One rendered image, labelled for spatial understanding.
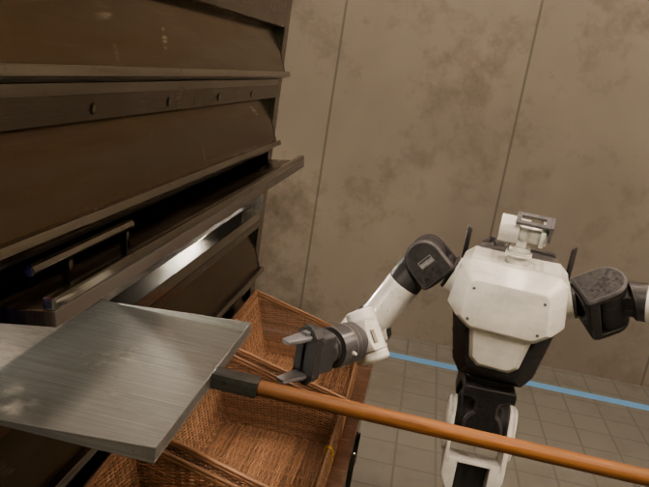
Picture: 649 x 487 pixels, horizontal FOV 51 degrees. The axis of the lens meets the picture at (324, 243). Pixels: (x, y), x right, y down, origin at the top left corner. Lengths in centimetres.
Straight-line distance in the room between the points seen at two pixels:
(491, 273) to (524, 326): 14
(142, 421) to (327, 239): 367
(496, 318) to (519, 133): 305
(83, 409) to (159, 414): 13
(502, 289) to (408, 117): 305
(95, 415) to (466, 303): 88
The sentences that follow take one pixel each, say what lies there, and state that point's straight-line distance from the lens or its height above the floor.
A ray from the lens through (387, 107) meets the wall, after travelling 461.
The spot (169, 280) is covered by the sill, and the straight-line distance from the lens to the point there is 188.
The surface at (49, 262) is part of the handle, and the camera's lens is 108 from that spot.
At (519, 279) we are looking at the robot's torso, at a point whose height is 138.
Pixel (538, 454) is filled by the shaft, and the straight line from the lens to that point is 133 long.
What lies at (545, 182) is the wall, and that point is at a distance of 469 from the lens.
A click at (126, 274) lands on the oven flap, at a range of 122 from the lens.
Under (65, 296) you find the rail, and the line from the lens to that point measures 105.
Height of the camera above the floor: 180
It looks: 15 degrees down
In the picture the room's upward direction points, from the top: 9 degrees clockwise
